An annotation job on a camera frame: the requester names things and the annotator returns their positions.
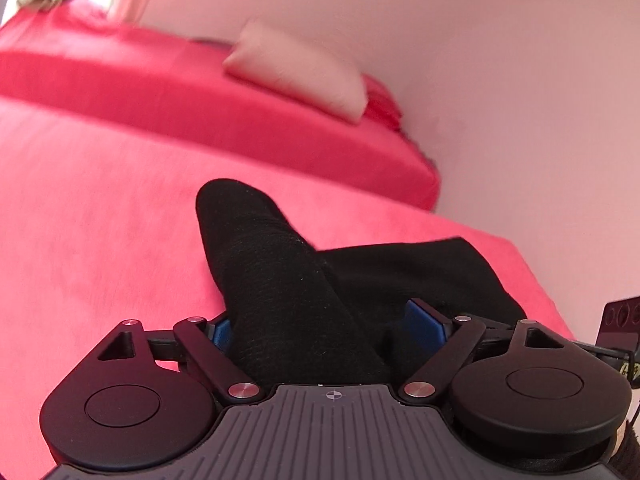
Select red pillow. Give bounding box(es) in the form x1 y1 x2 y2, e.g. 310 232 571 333
357 74 407 134

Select pink blanket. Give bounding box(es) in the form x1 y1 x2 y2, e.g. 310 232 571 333
0 95 576 480

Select red bed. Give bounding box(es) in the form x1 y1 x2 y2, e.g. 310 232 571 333
0 0 444 212

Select pale pink pillow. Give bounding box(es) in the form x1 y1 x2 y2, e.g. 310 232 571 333
222 20 369 124

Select person's right forearm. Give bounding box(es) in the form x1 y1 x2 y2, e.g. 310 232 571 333
611 410 640 480

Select black pants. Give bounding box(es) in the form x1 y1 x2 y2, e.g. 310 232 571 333
195 178 529 389

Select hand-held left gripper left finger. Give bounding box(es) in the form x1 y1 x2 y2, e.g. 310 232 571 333
95 316 263 404

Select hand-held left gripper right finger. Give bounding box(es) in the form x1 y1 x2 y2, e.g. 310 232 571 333
398 299 568 404

